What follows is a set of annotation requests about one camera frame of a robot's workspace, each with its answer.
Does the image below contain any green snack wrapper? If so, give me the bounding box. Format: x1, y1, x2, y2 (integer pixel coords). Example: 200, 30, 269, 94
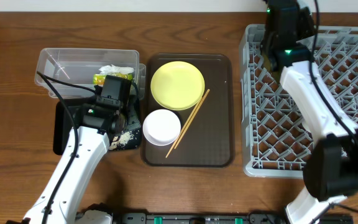
93, 73, 133, 85

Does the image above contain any white tissue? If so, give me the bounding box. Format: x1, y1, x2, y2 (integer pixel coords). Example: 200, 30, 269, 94
99, 65, 134, 75

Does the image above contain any rice pile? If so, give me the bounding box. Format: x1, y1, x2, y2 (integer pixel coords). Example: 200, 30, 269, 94
109, 105, 142, 151

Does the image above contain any white rice bowl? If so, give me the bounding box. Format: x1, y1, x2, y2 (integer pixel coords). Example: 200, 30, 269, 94
142, 109, 181, 146

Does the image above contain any yellow round plate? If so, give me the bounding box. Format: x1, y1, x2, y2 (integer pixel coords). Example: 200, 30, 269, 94
150, 61, 205, 111

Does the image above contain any wooden chopstick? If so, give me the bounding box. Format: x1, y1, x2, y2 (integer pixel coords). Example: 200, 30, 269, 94
165, 89, 210, 158
173, 97, 204, 149

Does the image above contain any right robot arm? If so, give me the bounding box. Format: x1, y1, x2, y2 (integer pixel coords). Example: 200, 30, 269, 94
261, 0, 358, 223

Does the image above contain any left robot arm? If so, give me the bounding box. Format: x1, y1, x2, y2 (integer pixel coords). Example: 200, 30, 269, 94
21, 73, 137, 223

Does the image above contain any black waste tray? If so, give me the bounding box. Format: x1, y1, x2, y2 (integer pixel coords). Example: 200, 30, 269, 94
53, 95, 140, 155

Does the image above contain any grey plastic dishwasher rack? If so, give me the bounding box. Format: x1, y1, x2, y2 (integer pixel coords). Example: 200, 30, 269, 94
239, 24, 358, 179

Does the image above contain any clear plastic bin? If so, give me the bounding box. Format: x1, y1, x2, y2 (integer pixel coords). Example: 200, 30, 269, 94
36, 48, 147, 99

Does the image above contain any dark brown serving tray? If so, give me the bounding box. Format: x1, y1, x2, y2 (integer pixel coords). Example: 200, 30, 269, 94
140, 53, 235, 167

